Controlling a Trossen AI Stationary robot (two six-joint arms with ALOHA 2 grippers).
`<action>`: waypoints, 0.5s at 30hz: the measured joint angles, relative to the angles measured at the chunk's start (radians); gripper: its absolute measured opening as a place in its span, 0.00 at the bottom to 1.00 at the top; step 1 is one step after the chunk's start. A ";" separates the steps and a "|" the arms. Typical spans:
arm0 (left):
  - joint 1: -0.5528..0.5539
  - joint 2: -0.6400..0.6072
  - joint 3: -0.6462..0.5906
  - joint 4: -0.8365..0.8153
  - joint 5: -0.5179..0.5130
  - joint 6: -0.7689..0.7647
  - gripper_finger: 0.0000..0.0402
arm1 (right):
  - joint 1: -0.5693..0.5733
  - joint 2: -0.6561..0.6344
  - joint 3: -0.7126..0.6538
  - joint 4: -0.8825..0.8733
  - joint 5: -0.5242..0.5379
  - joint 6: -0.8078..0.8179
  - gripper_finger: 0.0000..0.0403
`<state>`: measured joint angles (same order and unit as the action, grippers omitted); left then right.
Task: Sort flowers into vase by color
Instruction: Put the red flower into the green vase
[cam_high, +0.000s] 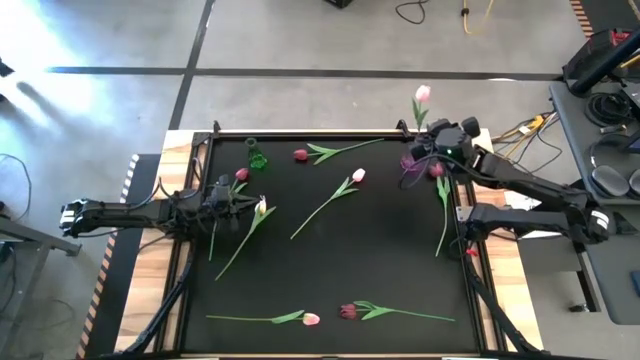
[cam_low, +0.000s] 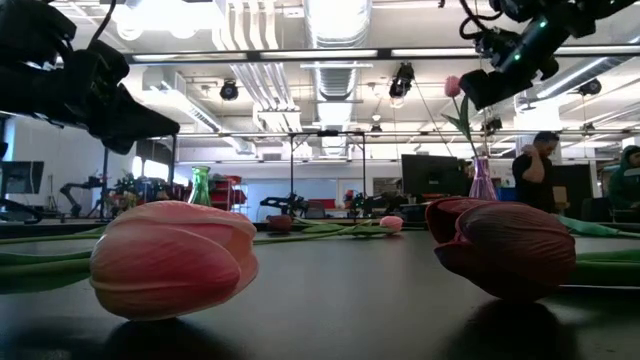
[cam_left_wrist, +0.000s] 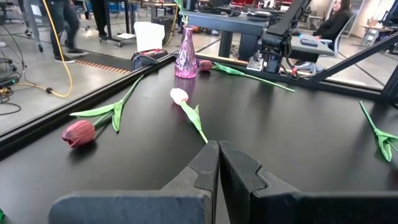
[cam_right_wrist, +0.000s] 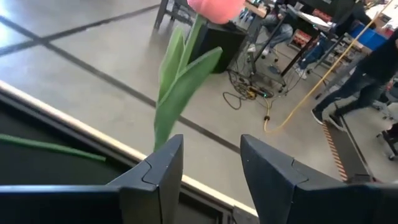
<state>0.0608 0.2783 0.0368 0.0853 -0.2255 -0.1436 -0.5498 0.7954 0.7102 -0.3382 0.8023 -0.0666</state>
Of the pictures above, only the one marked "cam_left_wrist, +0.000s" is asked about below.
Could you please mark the black electronic device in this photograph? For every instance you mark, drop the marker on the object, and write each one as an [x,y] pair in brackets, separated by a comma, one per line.
[7,82]

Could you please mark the grey metal bracket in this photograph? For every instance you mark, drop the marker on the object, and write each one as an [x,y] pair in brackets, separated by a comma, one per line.
[255,62]

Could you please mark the dark blue flat case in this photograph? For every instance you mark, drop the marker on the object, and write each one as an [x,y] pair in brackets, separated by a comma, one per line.
[308,42]

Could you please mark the red black toolbox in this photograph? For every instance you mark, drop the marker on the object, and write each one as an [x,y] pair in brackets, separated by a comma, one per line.
[149,57]

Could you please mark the black rolling stand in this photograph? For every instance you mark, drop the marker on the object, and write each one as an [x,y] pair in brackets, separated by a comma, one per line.
[127,15]

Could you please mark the black box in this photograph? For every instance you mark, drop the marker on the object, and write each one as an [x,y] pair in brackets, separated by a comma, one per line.
[163,23]

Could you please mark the dark red artificial tulip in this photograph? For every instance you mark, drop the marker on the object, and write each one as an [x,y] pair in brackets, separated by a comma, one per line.
[385,146]
[205,65]

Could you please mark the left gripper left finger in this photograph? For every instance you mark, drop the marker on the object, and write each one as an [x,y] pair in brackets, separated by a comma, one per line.
[174,205]

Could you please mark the black aluminium table frame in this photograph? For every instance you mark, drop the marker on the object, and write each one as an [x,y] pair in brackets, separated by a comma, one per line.
[31,132]

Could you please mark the standing person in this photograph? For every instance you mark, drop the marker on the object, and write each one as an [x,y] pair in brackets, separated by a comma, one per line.
[99,15]
[59,18]

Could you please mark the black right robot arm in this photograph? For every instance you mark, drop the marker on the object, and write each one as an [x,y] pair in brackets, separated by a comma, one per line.
[275,40]

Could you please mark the light grey chair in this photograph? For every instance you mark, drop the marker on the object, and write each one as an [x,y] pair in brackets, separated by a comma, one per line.
[325,41]

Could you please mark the seated person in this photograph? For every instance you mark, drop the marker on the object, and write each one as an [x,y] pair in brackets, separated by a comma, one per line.
[332,26]

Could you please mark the grey office desk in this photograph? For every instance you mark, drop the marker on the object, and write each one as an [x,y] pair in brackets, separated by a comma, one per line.
[311,51]
[224,23]

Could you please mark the grey metal cart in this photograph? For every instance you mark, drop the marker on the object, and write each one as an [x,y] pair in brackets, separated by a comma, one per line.
[31,21]

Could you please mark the white bag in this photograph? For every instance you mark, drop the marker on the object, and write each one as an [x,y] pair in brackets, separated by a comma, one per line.
[149,35]

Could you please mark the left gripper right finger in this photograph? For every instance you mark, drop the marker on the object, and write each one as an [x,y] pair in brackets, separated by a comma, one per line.
[264,205]

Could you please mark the pink glass vase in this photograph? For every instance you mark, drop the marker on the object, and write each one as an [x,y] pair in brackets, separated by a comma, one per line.
[186,59]

